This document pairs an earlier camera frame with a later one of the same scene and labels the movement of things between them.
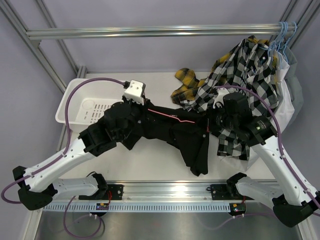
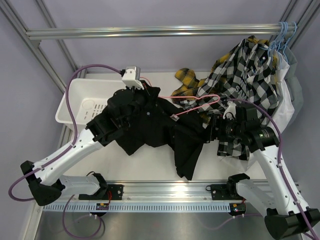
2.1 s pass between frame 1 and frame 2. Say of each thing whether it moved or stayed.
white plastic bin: stayed
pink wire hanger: moved
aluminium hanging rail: stayed
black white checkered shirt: stayed
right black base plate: stayed
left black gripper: moved
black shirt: moved
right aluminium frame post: stayed
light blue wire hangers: stayed
